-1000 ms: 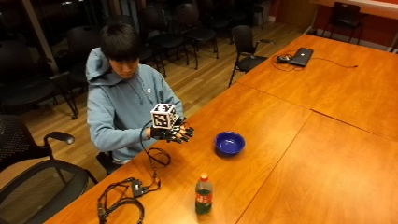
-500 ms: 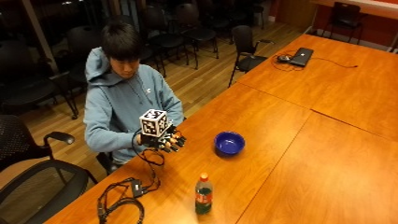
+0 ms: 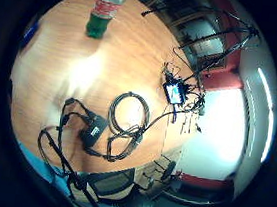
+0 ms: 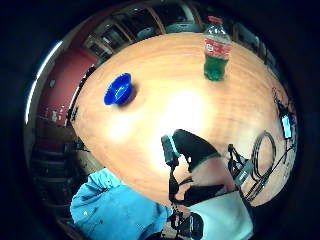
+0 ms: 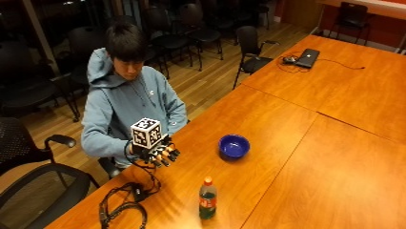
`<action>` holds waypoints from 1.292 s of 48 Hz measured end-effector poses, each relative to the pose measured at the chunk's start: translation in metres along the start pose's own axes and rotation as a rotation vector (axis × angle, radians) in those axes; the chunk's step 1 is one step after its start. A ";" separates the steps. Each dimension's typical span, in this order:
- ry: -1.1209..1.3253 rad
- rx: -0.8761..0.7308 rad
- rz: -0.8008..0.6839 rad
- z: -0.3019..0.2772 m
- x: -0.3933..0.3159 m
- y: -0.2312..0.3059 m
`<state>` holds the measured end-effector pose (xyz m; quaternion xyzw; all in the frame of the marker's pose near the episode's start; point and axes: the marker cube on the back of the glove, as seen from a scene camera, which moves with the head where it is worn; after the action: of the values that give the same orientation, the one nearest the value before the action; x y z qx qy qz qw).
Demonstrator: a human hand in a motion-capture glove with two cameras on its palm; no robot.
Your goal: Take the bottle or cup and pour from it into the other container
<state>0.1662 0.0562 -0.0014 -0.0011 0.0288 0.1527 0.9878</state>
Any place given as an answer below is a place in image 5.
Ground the small black box device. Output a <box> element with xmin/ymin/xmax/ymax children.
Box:
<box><xmin>130</xmin><ymin>182</ymin><xmax>149</xmax><ymax>203</ymax></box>

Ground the thin black laptop cable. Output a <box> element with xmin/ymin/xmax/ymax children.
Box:
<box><xmin>276</xmin><ymin>54</ymin><xmax>366</xmax><ymax>74</ymax></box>

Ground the black chair with slatted back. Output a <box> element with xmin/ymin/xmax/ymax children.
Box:
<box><xmin>329</xmin><ymin>1</ymin><xmax>373</xmax><ymax>45</ymax></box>

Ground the row of black chairs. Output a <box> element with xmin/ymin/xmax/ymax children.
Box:
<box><xmin>0</xmin><ymin>0</ymin><xmax>272</xmax><ymax>124</ymax></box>

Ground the black glove cable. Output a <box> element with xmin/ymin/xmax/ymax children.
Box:
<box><xmin>123</xmin><ymin>139</ymin><xmax>164</xmax><ymax>196</ymax></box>

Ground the black mesh office chair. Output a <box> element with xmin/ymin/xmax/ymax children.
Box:
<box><xmin>0</xmin><ymin>116</ymin><xmax>102</xmax><ymax>229</ymax></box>

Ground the black laptop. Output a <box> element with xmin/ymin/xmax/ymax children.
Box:
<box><xmin>293</xmin><ymin>48</ymin><xmax>323</xmax><ymax>70</ymax></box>

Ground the black looped strap cable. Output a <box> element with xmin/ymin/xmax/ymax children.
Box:
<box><xmin>98</xmin><ymin>182</ymin><xmax>149</xmax><ymax>229</ymax></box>

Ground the blue bowl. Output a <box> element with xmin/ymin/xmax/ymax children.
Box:
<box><xmin>217</xmin><ymin>134</ymin><xmax>252</xmax><ymax>159</ymax></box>

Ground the black seat under the person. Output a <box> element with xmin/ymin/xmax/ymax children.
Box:
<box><xmin>96</xmin><ymin>156</ymin><xmax>124</xmax><ymax>180</ymax></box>

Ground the the person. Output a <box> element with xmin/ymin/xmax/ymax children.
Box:
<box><xmin>80</xmin><ymin>19</ymin><xmax>191</xmax><ymax>170</ymax></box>

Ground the green bottle with orange cap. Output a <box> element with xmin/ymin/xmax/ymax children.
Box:
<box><xmin>199</xmin><ymin>176</ymin><xmax>220</xmax><ymax>220</ymax></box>

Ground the white cube with black markers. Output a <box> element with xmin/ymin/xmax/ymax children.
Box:
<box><xmin>130</xmin><ymin>117</ymin><xmax>164</xmax><ymax>150</ymax></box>

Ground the black armchair with metal legs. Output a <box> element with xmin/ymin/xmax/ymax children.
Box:
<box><xmin>231</xmin><ymin>25</ymin><xmax>283</xmax><ymax>91</ymax></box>

